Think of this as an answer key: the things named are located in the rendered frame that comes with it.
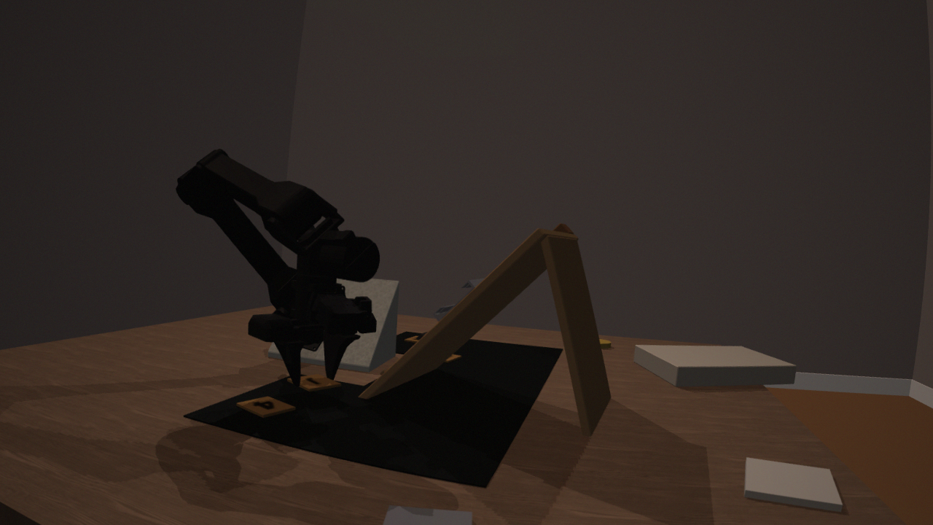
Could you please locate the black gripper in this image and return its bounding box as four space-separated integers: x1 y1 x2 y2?
248 273 377 386

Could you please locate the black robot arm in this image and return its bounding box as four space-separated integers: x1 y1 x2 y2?
176 149 380 351

